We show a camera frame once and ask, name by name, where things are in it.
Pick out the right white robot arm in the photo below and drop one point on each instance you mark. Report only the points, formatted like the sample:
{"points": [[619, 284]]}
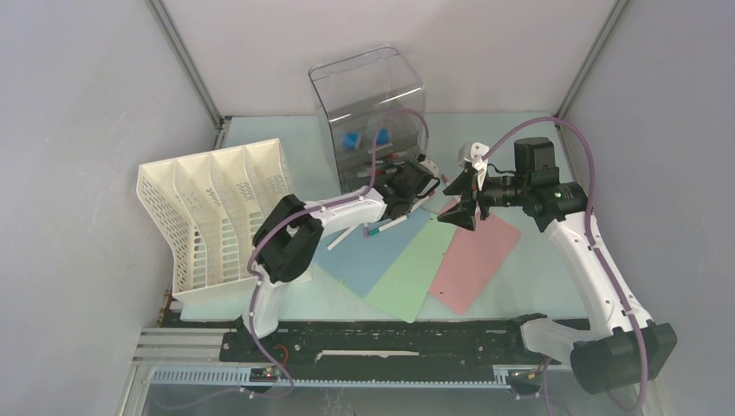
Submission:
{"points": [[623, 345]]}

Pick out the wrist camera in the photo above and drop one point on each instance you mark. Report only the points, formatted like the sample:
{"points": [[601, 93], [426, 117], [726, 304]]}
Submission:
{"points": [[474, 154], [433, 168]]}

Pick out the plain white marker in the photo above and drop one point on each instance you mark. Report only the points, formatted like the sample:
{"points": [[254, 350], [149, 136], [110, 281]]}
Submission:
{"points": [[341, 237]]}

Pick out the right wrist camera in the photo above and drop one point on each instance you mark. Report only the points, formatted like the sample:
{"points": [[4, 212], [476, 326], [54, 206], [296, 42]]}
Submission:
{"points": [[474, 154]]}

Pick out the white plastic file rack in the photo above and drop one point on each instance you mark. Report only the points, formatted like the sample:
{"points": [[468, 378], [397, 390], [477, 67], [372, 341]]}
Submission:
{"points": [[208, 207]]}

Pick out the blue clipboard sheet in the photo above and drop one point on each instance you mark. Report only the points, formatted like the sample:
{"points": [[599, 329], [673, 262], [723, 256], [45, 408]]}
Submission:
{"points": [[358, 263]]}

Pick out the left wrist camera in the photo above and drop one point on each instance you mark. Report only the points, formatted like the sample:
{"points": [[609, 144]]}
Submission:
{"points": [[433, 168]]}

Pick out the clear plastic drawer box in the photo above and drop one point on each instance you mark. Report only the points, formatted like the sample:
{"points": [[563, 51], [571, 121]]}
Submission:
{"points": [[364, 93]]}

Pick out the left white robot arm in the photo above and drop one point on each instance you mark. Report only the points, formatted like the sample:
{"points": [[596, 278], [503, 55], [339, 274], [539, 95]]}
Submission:
{"points": [[285, 243]]}

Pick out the teal cap marker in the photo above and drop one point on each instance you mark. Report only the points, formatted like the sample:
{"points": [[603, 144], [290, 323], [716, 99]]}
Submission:
{"points": [[387, 225]]}

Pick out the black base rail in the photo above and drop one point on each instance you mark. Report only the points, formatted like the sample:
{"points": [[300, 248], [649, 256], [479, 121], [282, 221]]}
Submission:
{"points": [[383, 352]]}

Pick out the blue eraser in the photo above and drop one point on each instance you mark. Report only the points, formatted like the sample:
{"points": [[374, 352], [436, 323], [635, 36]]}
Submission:
{"points": [[352, 141], [382, 137]]}

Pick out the pink clipboard sheet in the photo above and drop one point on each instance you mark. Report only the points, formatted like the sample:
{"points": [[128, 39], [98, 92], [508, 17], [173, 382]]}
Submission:
{"points": [[471, 260]]}

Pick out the green clipboard sheet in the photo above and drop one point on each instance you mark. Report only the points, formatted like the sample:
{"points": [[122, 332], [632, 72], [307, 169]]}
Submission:
{"points": [[402, 290]]}

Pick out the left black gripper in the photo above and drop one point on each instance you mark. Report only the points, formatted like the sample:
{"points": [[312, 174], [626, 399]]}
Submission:
{"points": [[398, 172]]}

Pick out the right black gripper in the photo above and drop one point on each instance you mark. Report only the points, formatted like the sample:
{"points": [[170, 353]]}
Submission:
{"points": [[463, 213]]}

